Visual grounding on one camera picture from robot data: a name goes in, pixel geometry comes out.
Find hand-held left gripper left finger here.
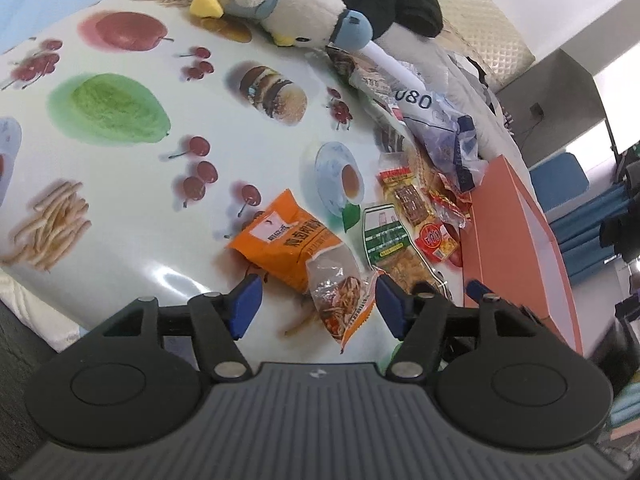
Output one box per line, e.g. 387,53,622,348
90,274,263,383

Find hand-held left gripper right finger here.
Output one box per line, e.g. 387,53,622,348
376,274,551,383

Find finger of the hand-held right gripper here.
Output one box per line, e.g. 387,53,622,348
465,280,493,306

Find green label snack packet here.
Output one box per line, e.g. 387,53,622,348
362,202,452,302

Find red bowl-print snack packet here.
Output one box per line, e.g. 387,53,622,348
415,221,462,264

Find pink cardboard box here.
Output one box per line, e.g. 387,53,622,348
461,156,584,357

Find orange clear snack packet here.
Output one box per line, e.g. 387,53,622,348
229,189,377,357

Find orange red snack packet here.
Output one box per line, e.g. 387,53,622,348
429,184,474,226

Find yellow edged brown snack packet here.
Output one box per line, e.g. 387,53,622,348
377,167,437,232

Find blue curtain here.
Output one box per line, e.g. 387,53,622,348
549,180,640,283

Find blue chair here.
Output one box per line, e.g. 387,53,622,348
529,152,592,212

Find blue transparent plastic bag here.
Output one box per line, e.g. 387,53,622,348
404,104,489,194

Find hanging dark clothes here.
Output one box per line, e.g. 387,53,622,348
599,157,640,263

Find food-print tablecloth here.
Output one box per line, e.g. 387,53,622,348
0,0,501,362

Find white brown snack packet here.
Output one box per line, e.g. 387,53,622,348
327,47,401,111

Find cream padded headboard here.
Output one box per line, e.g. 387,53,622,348
414,0,535,92

